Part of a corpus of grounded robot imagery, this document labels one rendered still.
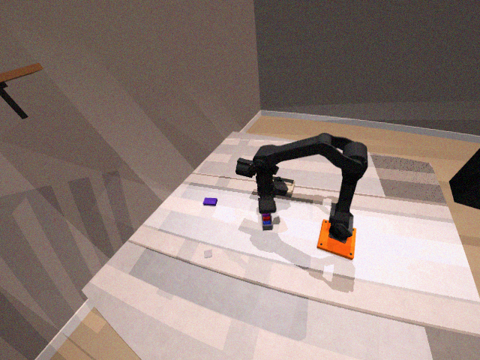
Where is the purple rectangular block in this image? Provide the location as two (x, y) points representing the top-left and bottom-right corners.
(202, 198), (218, 206)

